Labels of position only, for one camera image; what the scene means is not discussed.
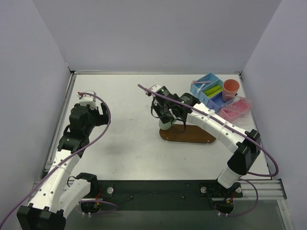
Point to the brown wooden oval tray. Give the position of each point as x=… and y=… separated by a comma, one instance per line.
x=186, y=134

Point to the aluminium front rail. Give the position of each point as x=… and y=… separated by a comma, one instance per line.
x=267, y=190

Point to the aluminium table edge rail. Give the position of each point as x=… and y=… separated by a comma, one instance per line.
x=60, y=122

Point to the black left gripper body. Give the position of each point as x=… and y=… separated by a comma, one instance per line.
x=96, y=117

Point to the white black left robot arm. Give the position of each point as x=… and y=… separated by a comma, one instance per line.
x=51, y=205

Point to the blue plastic organizer box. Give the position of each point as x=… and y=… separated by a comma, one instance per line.
x=215, y=103

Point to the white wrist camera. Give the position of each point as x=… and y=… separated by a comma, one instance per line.
x=155, y=88
x=87, y=99

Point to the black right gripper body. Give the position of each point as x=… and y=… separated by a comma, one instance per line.
x=161, y=110

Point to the orange plastic cup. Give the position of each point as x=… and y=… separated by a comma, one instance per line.
x=230, y=88

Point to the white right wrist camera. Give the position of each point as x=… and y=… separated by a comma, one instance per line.
x=155, y=88

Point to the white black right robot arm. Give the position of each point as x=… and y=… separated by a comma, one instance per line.
x=234, y=138

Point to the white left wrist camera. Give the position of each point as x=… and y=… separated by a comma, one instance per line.
x=87, y=99

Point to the green toothpaste tube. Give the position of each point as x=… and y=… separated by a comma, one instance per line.
x=214, y=93
x=211, y=90

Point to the pink white toothbrush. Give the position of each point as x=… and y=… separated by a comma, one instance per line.
x=201, y=82

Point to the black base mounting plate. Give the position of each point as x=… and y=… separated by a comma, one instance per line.
x=160, y=195

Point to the clear textured plastic holder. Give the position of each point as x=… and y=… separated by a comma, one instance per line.
x=237, y=105

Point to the green plastic cup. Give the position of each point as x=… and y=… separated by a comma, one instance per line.
x=165, y=126

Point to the pink plastic drawer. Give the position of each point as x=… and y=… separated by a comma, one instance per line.
x=233, y=111

